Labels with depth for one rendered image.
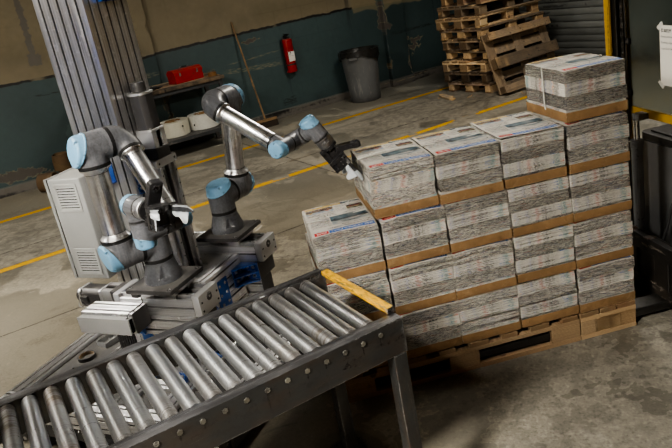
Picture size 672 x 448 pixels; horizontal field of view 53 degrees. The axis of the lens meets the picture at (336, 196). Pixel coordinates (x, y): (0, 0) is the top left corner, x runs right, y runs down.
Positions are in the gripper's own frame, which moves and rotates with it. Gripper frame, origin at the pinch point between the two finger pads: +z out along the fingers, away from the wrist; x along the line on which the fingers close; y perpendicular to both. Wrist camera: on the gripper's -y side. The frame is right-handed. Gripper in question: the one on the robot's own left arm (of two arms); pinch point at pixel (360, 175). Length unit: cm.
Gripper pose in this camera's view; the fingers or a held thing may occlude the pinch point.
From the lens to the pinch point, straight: 294.3
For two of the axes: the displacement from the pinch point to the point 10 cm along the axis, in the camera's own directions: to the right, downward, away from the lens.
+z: 6.3, 7.0, 3.3
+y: -7.5, 6.6, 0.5
